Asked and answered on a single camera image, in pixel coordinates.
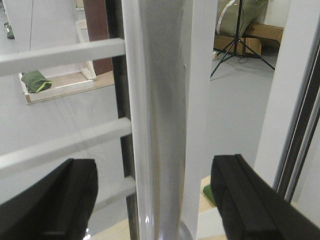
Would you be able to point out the green sandbag on tray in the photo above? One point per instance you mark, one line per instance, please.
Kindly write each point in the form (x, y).
(35, 82)

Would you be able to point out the sliding glass door panel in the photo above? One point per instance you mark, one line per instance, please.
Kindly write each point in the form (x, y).
(51, 36)

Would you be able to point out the brown cardboard box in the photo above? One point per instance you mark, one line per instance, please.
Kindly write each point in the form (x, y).
(256, 36)

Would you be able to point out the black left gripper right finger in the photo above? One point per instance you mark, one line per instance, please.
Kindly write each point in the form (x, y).
(250, 209)

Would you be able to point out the large olive green bag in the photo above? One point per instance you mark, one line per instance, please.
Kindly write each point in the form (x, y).
(228, 12)

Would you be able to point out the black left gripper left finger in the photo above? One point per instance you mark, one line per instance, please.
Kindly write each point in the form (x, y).
(57, 207)

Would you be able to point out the black tripod stand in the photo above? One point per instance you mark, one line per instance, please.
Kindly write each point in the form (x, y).
(230, 50)

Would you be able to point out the brown wooden panel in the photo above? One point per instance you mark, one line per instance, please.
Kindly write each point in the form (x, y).
(97, 26)

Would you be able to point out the white wooden tray base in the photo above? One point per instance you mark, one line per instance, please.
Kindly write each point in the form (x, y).
(85, 80)

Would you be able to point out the silver door handle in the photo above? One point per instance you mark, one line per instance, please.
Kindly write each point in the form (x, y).
(161, 38)

